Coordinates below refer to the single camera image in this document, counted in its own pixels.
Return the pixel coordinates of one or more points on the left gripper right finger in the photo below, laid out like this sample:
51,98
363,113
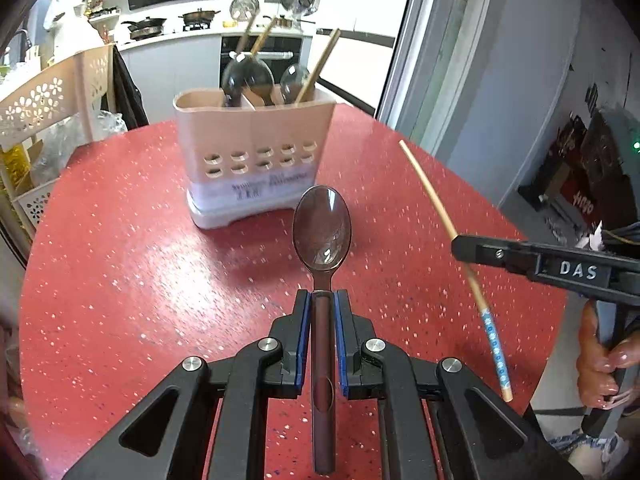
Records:
438,420

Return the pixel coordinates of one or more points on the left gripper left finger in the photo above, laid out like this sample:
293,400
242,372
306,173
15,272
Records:
207,419

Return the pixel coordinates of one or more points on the wooden chopstick patterned end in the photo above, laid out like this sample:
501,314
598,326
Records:
259,43

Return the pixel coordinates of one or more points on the steel spoon dark handle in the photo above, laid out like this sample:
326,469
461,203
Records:
294,84

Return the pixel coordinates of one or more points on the person right hand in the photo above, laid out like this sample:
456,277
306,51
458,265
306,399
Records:
595,364

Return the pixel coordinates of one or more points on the pink plastic utensil holder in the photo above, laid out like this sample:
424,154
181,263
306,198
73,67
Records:
250,159

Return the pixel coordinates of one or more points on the dark hanging garment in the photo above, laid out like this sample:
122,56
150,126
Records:
123,96

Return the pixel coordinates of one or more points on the pink plastic storage rack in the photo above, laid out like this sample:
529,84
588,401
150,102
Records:
66,105

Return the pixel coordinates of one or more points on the white refrigerator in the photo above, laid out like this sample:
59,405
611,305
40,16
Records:
357,69

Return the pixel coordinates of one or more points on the black built-in oven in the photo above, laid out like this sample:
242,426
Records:
278,53

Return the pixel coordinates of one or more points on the small saucepan on counter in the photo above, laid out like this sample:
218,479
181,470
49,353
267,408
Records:
287,23

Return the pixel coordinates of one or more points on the black wok on stove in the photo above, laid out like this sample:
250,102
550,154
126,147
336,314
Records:
144,29

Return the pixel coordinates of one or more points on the pot with lid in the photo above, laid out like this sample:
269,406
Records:
198,20

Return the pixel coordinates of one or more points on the hanging steamer rack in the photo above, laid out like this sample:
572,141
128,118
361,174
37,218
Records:
243,10

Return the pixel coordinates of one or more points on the white plastic bag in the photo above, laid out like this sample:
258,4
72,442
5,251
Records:
55,11

